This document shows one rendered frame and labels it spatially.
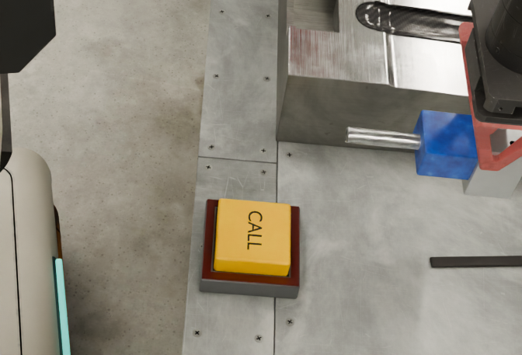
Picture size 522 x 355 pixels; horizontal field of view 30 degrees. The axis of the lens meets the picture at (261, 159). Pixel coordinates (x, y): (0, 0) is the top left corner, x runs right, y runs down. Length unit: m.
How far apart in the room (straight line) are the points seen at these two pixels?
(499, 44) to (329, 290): 0.27
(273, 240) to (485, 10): 0.25
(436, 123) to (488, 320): 0.18
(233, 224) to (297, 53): 0.16
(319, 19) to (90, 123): 1.08
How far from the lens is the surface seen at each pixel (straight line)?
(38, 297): 1.40
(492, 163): 0.72
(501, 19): 0.65
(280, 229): 0.79
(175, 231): 1.79
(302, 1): 0.92
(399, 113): 0.87
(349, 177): 0.88
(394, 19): 0.91
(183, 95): 2.00
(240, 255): 0.77
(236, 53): 0.96
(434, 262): 0.84
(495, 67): 0.66
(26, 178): 1.52
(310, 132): 0.88
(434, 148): 0.72
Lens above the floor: 1.49
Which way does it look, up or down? 51 degrees down
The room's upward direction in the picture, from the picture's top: 10 degrees clockwise
